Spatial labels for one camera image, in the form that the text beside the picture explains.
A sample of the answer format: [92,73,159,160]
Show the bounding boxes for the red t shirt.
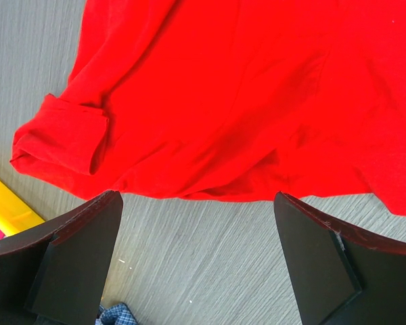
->
[11,1,406,216]

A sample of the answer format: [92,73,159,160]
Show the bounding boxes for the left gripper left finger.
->
[0,191,123,320]

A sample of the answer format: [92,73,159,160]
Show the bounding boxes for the yellow plastic bin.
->
[0,180,45,236]

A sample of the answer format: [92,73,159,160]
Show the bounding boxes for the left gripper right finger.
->
[274,192,406,324]

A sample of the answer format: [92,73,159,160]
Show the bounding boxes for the blue checkered shirt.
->
[95,303,138,325]

